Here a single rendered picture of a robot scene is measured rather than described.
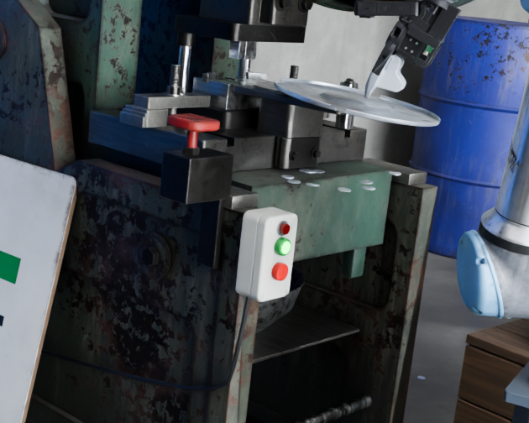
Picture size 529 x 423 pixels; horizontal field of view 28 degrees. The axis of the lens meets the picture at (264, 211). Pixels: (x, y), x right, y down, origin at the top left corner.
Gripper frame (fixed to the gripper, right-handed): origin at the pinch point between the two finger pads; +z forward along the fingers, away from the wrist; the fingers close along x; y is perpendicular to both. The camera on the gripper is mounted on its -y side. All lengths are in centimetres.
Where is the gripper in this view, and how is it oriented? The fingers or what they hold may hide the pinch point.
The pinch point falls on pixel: (366, 89)
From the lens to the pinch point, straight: 186.8
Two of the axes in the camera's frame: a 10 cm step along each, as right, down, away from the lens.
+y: 8.4, 5.3, -1.3
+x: 2.7, -2.0, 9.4
